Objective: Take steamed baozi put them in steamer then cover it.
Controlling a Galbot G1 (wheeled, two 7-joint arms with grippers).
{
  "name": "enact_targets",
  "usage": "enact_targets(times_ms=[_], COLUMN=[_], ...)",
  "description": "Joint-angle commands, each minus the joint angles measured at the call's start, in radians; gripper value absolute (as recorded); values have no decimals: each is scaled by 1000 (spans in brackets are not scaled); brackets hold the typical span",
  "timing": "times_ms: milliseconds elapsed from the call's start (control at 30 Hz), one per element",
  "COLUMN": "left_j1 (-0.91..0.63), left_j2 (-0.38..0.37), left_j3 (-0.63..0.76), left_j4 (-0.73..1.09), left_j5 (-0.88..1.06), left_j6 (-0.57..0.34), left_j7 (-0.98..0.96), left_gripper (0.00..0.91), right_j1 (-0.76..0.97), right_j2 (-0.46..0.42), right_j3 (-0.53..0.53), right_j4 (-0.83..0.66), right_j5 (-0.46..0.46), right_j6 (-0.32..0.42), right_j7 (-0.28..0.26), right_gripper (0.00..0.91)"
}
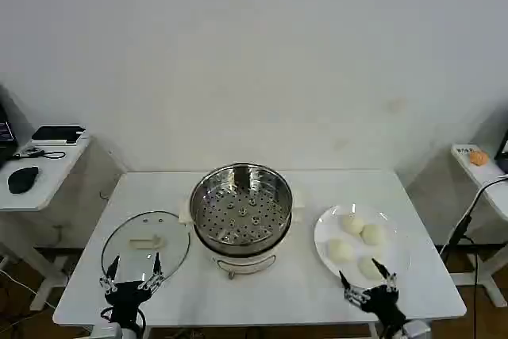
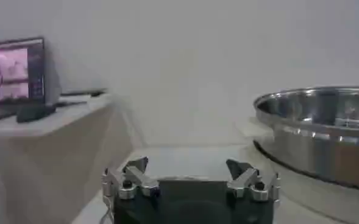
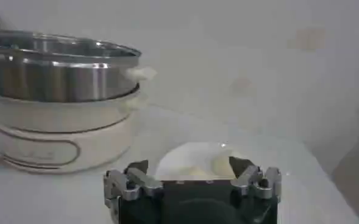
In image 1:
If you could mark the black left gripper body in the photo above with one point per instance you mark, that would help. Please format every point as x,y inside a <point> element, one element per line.
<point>128,299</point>

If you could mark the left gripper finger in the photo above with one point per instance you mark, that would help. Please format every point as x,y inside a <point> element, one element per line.
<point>156,271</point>
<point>111,275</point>

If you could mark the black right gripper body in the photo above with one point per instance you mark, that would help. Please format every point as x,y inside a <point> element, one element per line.
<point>383,305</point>

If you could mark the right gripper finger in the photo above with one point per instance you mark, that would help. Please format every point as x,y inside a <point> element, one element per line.
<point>389,281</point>
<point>353,293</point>

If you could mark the white steamed bun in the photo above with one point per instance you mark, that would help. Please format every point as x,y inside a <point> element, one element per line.
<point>340,252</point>
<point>374,234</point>
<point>353,224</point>
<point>367,269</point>

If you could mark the white round plate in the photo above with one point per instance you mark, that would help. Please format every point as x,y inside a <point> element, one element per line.
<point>397,247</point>

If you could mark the round glass lid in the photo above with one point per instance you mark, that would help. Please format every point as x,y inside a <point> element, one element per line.
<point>139,232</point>

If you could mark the white electric cooker base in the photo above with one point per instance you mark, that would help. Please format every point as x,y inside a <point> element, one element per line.
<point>246,265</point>

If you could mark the steel steamer basket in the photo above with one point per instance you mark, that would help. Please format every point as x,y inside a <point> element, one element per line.
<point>242,212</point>

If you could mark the white side desk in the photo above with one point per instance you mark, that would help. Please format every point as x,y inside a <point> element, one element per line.
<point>492,192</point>
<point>43,192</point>

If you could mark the black computer mouse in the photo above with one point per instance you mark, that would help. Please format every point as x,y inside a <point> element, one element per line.
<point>23,179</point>

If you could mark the black flat box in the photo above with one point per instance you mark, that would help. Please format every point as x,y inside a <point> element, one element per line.
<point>57,133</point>

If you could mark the orange round object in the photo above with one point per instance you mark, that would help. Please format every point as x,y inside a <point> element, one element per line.
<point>479,157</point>

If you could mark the dark laptop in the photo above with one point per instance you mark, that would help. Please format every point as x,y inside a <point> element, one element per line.
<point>504,152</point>

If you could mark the black laptop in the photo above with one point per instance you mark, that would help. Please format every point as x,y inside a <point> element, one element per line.
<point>6,136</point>

